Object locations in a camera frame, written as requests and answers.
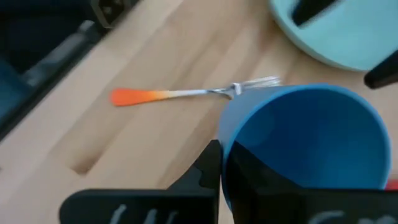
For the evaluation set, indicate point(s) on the black aluminium table frame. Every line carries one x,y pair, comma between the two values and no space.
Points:
12,119

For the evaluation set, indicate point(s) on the mint green plate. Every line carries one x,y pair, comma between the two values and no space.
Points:
342,40

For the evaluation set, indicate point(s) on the silver metal bracket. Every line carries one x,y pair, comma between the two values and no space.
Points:
59,51

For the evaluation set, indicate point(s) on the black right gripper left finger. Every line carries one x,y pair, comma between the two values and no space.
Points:
186,205

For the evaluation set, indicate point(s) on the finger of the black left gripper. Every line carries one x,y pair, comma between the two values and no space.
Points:
384,74
308,11

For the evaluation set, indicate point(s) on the blue plastic cup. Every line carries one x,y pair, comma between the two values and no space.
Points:
311,140

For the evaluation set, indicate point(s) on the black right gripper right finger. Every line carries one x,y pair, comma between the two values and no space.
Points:
264,202

